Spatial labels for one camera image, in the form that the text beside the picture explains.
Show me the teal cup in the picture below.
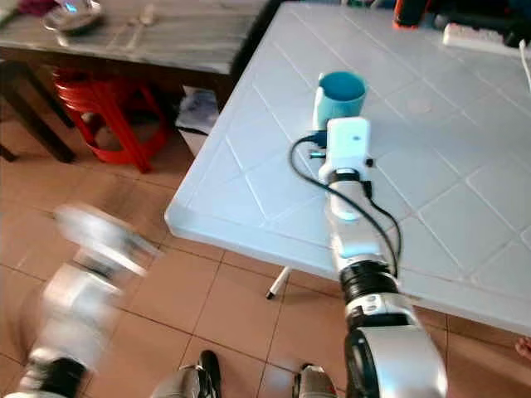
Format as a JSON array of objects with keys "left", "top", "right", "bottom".
[{"left": 313, "top": 70, "right": 368, "bottom": 132}]

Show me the white bin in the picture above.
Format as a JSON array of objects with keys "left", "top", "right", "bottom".
[{"left": 176, "top": 85, "right": 221, "bottom": 158}]

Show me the white plastic table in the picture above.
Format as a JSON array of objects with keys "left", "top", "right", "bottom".
[{"left": 164, "top": 0, "right": 531, "bottom": 337}]

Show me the red and black item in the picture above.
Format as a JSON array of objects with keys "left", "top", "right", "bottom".
[{"left": 392, "top": 0, "right": 431, "bottom": 30}]

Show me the dark wooden table grey top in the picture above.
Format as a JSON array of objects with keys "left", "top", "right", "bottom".
[{"left": 0, "top": 0, "right": 279, "bottom": 164}]

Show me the white power strip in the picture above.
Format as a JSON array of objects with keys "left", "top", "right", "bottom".
[{"left": 441, "top": 22, "right": 522, "bottom": 59}]

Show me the metal spoon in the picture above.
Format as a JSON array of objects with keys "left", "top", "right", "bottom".
[
  {"left": 114, "top": 10, "right": 144, "bottom": 51},
  {"left": 137, "top": 2, "right": 158, "bottom": 46}
]

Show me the red plastic stool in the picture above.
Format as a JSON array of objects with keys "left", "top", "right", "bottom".
[{"left": 50, "top": 68, "right": 173, "bottom": 173}]

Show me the shallow metal dish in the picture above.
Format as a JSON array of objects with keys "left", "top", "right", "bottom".
[{"left": 43, "top": 0, "right": 105, "bottom": 34}]

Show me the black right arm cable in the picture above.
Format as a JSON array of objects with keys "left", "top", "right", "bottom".
[{"left": 290, "top": 134, "right": 402, "bottom": 279}]

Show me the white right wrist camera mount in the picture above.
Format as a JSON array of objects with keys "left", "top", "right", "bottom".
[{"left": 317, "top": 116, "right": 373, "bottom": 179}]

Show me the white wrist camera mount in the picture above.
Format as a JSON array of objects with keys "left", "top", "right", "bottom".
[
  {"left": 317, "top": 116, "right": 373, "bottom": 179},
  {"left": 54, "top": 203, "right": 158, "bottom": 279}
]

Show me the white cable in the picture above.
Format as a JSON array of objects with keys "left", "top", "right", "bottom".
[{"left": 516, "top": 37, "right": 531, "bottom": 109}]

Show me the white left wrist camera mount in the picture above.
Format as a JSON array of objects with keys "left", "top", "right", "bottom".
[{"left": 54, "top": 203, "right": 158, "bottom": 279}]

